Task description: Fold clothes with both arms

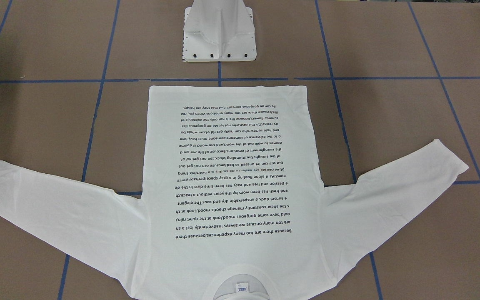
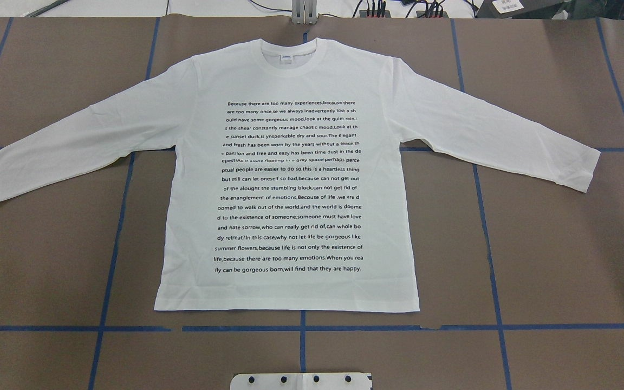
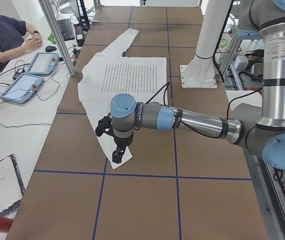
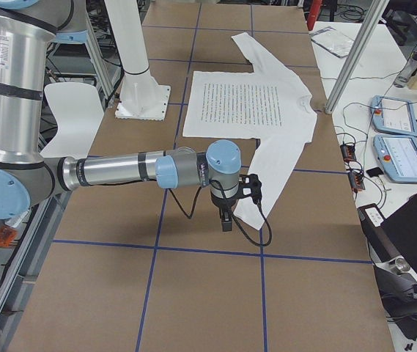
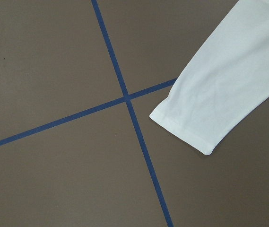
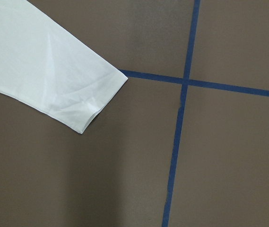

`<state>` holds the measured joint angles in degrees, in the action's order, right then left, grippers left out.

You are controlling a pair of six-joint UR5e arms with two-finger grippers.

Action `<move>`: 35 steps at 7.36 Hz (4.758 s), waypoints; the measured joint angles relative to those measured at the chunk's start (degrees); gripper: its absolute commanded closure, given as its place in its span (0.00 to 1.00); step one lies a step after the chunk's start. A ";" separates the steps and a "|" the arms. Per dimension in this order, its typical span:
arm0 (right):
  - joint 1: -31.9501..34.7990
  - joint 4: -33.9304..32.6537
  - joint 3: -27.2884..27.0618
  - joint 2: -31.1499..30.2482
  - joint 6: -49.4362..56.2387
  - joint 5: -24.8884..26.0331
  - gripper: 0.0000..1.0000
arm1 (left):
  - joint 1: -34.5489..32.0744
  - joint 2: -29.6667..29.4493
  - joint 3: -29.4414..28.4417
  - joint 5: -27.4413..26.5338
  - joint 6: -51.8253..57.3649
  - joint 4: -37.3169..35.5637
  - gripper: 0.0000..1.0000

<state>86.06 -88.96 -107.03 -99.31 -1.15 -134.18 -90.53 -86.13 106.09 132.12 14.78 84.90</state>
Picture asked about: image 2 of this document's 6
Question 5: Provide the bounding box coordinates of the white long-sleeve printed shirt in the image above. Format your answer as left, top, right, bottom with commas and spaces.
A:
0, 38, 600, 313

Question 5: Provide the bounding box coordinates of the aluminium camera post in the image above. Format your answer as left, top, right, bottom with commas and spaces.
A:
291, 0, 319, 24

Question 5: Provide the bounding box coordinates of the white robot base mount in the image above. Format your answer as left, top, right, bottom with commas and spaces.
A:
230, 372, 373, 389

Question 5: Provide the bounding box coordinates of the black cable bundle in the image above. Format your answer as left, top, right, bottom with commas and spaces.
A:
355, 0, 478, 19

